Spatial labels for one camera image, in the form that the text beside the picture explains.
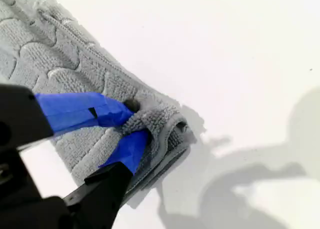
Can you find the grey textured towel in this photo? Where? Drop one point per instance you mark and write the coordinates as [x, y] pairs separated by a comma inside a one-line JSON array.
[[75, 71]]

